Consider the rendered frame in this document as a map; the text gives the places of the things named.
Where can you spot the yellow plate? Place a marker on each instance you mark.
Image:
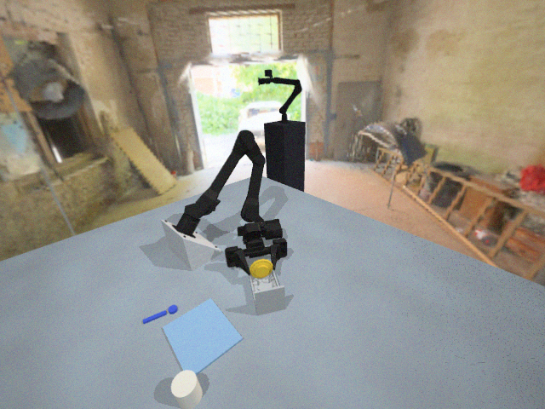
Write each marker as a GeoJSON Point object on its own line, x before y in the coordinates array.
{"type": "Point", "coordinates": [261, 268]}

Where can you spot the white cylinder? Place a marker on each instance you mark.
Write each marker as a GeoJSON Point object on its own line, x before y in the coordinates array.
{"type": "Point", "coordinates": [186, 389]}

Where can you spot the light blue flat mat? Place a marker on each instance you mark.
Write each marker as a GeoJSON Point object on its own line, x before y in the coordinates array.
{"type": "Point", "coordinates": [201, 336]}

